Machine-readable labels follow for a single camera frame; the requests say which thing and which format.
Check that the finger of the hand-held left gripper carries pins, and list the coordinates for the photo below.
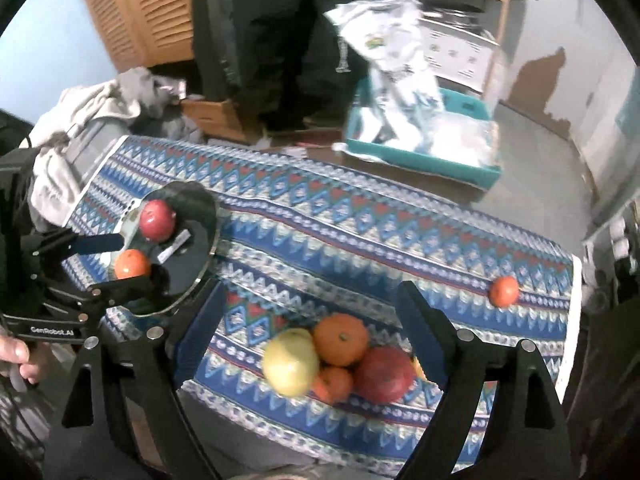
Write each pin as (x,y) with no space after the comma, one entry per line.
(127,287)
(97,244)

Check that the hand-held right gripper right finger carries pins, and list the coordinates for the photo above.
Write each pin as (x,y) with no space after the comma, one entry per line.
(420,320)

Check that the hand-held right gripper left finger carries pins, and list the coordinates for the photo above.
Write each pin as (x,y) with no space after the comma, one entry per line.
(200,332)

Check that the small orange tangerine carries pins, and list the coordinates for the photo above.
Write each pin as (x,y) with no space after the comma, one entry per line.
(504,291)
(132,264)
(334,385)

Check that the large red apple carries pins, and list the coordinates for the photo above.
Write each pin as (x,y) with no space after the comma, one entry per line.
(385,375)

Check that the large orange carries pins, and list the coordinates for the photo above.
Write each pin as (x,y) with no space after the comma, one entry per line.
(341,340)

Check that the person's left hand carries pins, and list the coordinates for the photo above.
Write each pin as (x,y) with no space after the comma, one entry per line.
(15,352)

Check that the small red apple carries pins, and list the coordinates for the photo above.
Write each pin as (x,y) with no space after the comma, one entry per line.
(157,220)

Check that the grey suitcase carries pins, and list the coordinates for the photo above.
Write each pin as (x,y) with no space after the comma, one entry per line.
(95,150)

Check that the yellow apple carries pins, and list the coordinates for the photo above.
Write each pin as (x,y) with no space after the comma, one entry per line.
(291,362)

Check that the blue patterned tablecloth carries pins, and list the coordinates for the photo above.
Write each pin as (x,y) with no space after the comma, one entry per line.
(325,240)

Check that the black backpack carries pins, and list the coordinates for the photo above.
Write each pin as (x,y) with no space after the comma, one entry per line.
(12,132)

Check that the beige garment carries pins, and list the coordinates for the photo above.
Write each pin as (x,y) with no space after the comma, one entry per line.
(75,110)

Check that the teal box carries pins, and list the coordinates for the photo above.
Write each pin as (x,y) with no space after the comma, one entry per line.
(425,162)

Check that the grey garment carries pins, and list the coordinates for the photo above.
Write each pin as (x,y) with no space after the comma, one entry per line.
(160,95)

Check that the brown cardboard box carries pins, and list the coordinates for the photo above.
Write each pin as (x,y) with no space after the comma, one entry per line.
(220,115)

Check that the clear plastic bag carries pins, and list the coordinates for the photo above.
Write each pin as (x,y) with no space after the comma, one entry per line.
(465,135)

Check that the flat brown cardboard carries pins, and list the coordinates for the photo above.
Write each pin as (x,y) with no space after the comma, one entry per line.
(312,142)

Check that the wooden louvered door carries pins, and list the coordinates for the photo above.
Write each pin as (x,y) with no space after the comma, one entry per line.
(135,10)

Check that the white printed plastic bag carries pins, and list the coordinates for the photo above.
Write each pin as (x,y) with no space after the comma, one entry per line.
(395,60)

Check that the person in dark clothes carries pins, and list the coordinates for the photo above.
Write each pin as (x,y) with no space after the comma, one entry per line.
(280,35)

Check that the wooden shelf rack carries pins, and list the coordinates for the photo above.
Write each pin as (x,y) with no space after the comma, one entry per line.
(502,35)

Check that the steel pot with dark lid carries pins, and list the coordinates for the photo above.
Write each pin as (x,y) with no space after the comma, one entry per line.
(470,5)

